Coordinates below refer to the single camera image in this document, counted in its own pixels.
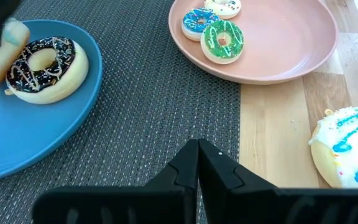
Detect small blue white-drizzle donut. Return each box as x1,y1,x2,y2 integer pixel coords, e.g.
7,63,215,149
181,7,221,43

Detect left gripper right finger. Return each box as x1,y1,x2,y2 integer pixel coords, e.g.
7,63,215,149
198,138,358,224

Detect blue plate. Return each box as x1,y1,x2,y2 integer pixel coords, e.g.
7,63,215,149
0,19,104,184

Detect small white donut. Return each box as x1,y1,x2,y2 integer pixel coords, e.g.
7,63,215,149
203,0,242,21

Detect pink plate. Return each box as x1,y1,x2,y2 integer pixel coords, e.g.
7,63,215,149
168,0,339,86

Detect small green donut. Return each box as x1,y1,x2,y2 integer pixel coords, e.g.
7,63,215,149
200,19,245,65

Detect grey woven placemat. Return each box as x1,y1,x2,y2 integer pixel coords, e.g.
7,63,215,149
0,0,241,224

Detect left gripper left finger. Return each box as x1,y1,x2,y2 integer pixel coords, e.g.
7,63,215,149
32,138,200,224

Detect large white blue-drizzle donut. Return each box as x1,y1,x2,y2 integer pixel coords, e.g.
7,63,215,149
308,106,358,189

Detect large chocolate sprinkled donut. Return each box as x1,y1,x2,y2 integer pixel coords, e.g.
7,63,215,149
4,35,90,105

